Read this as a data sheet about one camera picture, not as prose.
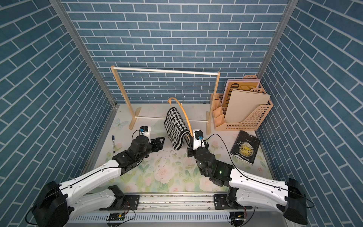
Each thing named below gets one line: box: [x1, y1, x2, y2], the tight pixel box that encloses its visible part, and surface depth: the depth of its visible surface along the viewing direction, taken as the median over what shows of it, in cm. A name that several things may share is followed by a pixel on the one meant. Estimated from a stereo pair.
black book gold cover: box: [229, 130, 261, 165], surface depth 96 cm
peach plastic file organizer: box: [242, 74, 258, 79], surface depth 107 cm
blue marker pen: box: [111, 135, 116, 154], surface depth 99 cm
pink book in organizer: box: [221, 78, 261, 107], surface depth 99 cm
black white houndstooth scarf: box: [164, 106, 191, 151], surface depth 83 cm
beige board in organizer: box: [224, 88, 271, 123], surface depth 95 cm
